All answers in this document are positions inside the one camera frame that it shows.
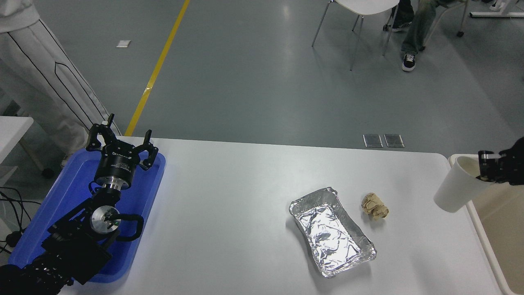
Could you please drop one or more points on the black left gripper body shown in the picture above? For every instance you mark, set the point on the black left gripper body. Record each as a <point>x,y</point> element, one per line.
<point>115,168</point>

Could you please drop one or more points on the pale paper cup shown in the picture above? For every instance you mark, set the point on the pale paper cup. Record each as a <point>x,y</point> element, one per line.
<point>454,188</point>

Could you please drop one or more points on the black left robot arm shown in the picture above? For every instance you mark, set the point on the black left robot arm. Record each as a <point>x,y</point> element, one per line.
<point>73,246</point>

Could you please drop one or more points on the blue plastic tray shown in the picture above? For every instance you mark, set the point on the blue plastic tray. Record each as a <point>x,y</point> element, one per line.
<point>141,196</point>

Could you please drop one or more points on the large pale bin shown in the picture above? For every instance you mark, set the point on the large pale bin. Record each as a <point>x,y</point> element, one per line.
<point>503,229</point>

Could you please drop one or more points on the white side table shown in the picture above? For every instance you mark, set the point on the white side table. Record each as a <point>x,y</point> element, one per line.
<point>12,131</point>

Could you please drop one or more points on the standing person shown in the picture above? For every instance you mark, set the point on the standing person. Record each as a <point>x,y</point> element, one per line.
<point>32,73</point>

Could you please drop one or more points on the white paper scrap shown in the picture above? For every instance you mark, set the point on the white paper scrap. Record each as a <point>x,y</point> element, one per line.
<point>123,43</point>

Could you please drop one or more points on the metal floor plate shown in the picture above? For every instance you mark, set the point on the metal floor plate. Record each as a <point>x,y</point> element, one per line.
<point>372,140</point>
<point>393,140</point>

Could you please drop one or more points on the yellow floor tape line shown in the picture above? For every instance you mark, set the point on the yellow floor tape line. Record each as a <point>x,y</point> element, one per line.
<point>163,53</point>

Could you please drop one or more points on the crumpled tan paper ball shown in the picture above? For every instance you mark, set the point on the crumpled tan paper ball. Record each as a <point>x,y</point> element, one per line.
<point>374,207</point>

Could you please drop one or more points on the chair legs with casters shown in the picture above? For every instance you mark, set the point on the chair legs with casters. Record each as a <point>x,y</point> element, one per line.
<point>460,34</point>

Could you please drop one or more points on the white table base bar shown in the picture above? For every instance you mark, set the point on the white table base bar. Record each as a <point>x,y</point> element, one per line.
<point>491,15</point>

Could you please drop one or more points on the seated person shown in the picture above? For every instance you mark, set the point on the seated person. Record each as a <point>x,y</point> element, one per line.
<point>417,28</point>

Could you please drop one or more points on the silver foil tray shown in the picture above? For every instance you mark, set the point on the silver foil tray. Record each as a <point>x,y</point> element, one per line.
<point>327,237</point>

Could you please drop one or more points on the white chair with metal legs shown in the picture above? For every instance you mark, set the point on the white chair with metal legs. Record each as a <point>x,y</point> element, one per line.
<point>364,5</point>

